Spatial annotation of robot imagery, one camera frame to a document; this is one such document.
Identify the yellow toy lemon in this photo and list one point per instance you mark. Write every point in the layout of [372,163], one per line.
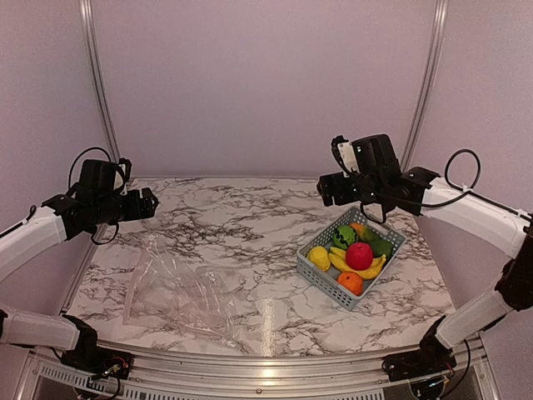
[319,256]

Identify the front aluminium rail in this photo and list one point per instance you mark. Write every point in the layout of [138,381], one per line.
[158,374]

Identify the right aluminium frame post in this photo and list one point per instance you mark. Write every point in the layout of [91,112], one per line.
[437,36]

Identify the aluminium frame post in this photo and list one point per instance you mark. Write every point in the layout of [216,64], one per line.
[90,37]
[437,36]

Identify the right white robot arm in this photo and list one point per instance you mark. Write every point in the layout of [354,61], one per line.
[481,236]

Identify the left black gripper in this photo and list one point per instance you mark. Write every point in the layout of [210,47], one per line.
[146,211]

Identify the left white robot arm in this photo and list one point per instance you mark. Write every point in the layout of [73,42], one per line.
[42,229]

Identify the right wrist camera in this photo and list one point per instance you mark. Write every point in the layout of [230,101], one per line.
[344,155]

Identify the red toy apple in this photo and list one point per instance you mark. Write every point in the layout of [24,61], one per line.
[359,256]

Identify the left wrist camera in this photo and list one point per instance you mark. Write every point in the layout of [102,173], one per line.
[123,169]

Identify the dark green toy avocado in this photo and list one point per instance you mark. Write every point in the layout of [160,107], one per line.
[381,248]

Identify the clear zip top bag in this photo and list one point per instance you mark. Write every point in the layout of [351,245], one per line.
[168,292]

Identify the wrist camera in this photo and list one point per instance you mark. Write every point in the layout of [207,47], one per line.
[344,155]
[123,169]

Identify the orange toy orange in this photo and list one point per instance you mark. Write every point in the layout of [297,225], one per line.
[352,282]

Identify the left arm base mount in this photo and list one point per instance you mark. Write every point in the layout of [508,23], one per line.
[104,362]

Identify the orange green toy mango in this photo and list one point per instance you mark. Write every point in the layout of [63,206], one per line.
[364,233]

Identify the grey plastic basket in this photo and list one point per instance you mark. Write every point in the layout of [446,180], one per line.
[327,281]

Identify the left aluminium frame post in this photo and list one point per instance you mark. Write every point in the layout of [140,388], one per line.
[90,37]

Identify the green toy watermelon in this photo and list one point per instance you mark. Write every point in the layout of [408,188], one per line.
[344,236]

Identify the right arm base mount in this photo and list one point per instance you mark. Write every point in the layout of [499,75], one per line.
[417,363]

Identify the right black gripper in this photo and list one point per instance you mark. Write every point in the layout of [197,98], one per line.
[341,197]

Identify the yellow toy banana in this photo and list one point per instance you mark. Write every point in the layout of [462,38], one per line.
[337,259]

